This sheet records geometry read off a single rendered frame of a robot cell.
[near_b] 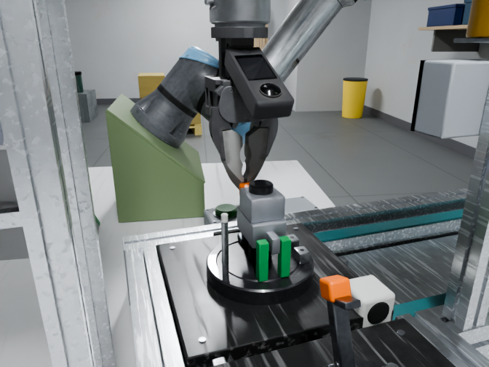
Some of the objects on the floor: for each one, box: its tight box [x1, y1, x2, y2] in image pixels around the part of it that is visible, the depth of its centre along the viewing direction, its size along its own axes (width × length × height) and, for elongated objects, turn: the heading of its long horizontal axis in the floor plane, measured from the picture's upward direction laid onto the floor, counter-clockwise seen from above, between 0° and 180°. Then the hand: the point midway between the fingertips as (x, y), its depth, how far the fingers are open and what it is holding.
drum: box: [342, 77, 368, 119], centre depth 676 cm, size 41×41×65 cm
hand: (244, 183), depth 54 cm, fingers closed
